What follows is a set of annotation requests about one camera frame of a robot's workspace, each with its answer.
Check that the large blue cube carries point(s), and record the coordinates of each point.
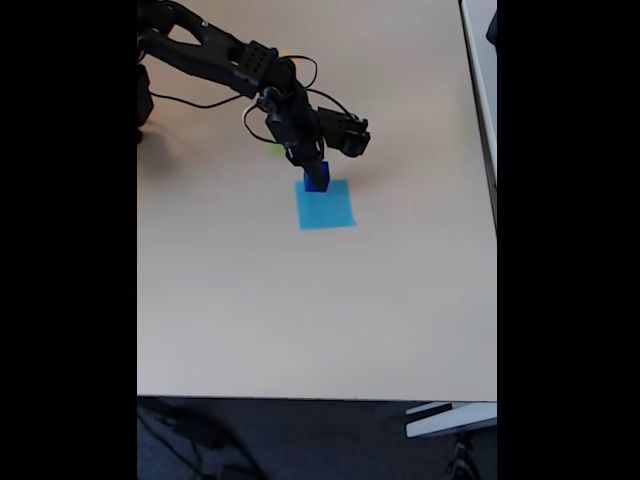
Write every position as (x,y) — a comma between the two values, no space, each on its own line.
(326,175)

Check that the green paper square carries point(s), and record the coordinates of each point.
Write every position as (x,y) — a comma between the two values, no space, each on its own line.
(274,148)

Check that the blue paper square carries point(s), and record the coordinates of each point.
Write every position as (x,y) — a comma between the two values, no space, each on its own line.
(325,210)

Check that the dark object on desk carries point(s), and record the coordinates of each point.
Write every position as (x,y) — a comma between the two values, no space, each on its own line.
(493,27)

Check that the white table foot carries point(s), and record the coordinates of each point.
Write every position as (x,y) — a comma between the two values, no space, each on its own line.
(450,422)

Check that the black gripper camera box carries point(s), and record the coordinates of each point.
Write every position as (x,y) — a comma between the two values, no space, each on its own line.
(347,135)

